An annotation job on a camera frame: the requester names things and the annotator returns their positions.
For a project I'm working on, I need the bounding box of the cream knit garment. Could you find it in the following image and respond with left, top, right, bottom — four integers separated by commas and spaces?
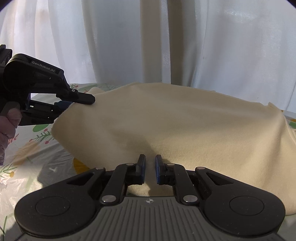
52, 83, 295, 215

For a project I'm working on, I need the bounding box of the gloved left hand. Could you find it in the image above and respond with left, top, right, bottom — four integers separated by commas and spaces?
0, 108, 22, 165

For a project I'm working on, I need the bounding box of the floral plastic bed cover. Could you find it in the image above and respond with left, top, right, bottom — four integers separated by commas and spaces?
0, 82, 296, 241

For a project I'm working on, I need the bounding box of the white sheer curtain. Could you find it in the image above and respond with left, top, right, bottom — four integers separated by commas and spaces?
1, 1, 295, 112

